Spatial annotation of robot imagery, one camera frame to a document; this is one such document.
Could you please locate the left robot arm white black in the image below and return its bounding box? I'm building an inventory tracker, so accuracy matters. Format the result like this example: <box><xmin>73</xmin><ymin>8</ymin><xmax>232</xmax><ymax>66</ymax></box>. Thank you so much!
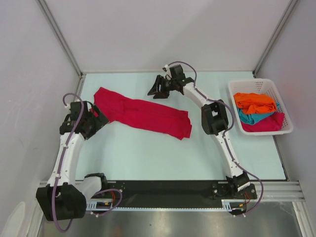
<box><xmin>36</xmin><ymin>101</ymin><xmax>109</xmax><ymax>221</ymax></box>

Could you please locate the orange t shirt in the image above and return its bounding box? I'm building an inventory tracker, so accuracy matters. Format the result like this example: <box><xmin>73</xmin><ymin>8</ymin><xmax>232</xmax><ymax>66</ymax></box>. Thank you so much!
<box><xmin>234</xmin><ymin>92</ymin><xmax>277</xmax><ymax>115</ymax></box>

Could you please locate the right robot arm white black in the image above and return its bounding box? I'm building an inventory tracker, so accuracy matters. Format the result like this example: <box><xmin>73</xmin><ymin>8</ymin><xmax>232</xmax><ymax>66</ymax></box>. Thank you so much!
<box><xmin>147</xmin><ymin>61</ymin><xmax>250</xmax><ymax>198</ymax></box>

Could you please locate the crimson red t shirt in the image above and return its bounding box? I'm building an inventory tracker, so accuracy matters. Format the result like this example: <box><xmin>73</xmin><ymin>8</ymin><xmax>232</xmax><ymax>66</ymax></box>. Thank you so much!
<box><xmin>94</xmin><ymin>87</ymin><xmax>192</xmax><ymax>140</ymax></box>

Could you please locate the left aluminium corner post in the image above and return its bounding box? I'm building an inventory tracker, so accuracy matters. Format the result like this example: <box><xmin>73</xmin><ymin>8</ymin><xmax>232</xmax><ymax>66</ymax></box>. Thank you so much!
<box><xmin>36</xmin><ymin>0</ymin><xmax>83</xmax><ymax>78</ymax></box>

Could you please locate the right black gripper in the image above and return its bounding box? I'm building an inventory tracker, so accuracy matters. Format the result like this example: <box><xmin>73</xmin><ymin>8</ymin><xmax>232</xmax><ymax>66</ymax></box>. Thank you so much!
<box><xmin>148</xmin><ymin>75</ymin><xmax>176</xmax><ymax>99</ymax></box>

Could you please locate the white slotted cable duct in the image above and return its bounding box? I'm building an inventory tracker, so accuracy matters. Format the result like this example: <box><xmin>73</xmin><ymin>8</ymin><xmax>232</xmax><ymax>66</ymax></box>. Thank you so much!
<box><xmin>86</xmin><ymin>200</ymin><xmax>246</xmax><ymax>216</ymax></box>

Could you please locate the right aluminium corner post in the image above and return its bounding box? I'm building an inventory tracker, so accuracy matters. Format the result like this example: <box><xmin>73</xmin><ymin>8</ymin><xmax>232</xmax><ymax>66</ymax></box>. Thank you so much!
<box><xmin>252</xmin><ymin>0</ymin><xmax>300</xmax><ymax>78</ymax></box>

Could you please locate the teal t shirt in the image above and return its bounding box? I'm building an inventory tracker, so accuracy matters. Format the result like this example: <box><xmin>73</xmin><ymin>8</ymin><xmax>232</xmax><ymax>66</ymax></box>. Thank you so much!
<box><xmin>235</xmin><ymin>98</ymin><xmax>285</xmax><ymax>125</ymax></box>

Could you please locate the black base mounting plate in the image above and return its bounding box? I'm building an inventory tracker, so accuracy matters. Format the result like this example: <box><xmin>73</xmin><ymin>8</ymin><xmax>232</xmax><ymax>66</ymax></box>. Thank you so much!
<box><xmin>108</xmin><ymin>180</ymin><xmax>257</xmax><ymax>208</ymax></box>

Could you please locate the white perforated plastic basket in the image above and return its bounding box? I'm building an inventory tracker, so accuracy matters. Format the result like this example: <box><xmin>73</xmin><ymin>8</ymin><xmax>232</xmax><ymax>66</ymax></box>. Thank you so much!
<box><xmin>228</xmin><ymin>79</ymin><xmax>293</xmax><ymax>136</ymax></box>

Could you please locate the aluminium frame rail front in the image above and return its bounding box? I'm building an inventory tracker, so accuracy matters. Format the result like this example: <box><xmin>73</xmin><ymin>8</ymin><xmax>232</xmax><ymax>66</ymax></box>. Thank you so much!
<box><xmin>39</xmin><ymin>180</ymin><xmax>307</xmax><ymax>203</ymax></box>

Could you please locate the aluminium corner post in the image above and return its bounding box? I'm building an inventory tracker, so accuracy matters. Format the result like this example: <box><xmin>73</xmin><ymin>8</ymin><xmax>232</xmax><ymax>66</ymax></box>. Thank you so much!
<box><xmin>36</xmin><ymin>0</ymin><xmax>83</xmax><ymax>78</ymax></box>
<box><xmin>252</xmin><ymin>0</ymin><xmax>300</xmax><ymax>78</ymax></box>

